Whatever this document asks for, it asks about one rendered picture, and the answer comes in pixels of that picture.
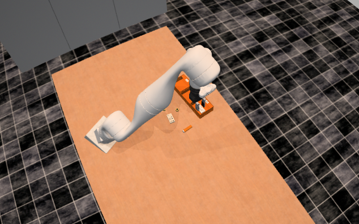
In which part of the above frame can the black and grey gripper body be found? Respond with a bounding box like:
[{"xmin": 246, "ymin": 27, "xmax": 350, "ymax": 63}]
[{"xmin": 189, "ymin": 79, "xmax": 216, "ymax": 103}]

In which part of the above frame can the orange three-compartment bin rack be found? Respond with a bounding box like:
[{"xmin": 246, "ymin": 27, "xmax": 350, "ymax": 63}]
[{"xmin": 174, "ymin": 74, "xmax": 213, "ymax": 119}]

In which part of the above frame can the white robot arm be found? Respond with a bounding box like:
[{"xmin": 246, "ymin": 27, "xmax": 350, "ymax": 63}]
[{"xmin": 94, "ymin": 45, "xmax": 220, "ymax": 144}]

